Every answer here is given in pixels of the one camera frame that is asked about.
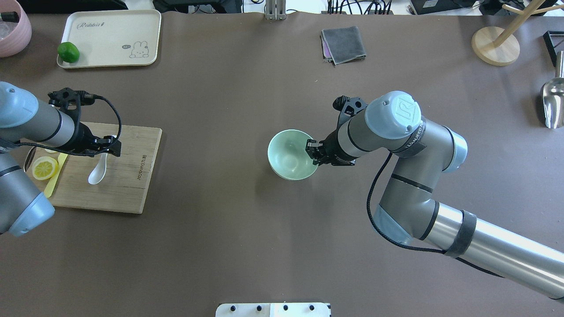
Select green lime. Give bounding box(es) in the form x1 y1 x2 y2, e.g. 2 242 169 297
57 41 80 63

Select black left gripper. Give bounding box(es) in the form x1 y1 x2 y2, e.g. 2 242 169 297
48 88 122 157

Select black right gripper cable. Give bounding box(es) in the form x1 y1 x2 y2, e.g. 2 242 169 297
367 152 505 279

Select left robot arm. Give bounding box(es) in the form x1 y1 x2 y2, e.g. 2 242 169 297
0 81 122 237

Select white ceramic spoon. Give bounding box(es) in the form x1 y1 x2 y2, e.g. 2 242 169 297
87 151 109 185

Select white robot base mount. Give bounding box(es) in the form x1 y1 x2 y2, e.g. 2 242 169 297
215 302 332 317

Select metal scoop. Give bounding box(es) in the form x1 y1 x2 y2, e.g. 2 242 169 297
541 51 564 129

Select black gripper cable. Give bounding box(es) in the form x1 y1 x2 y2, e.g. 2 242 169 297
13 92 122 157
367 152 505 279

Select bamboo cutting board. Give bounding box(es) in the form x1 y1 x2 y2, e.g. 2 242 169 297
49 125 163 214

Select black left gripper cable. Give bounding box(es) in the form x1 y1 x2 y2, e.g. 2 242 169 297
13 92 122 157

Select pale green bowl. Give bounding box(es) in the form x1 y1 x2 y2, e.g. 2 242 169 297
267 129 318 181

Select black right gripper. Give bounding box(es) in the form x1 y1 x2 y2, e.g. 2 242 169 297
305 96 367 166

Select grey folded cloth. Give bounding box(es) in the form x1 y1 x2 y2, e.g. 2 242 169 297
320 26 367 66

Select wooden mug stand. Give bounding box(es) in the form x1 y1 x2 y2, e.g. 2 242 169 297
471 0 564 66

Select single lemon slice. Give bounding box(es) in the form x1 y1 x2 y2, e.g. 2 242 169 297
31 156 59 181

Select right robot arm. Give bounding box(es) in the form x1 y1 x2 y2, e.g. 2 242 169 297
304 91 563 302

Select cream rabbit tray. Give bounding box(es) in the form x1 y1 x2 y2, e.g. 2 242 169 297
57 9 161 69

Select pink bowl with ice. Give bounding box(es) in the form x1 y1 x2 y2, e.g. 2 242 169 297
0 0 32 58

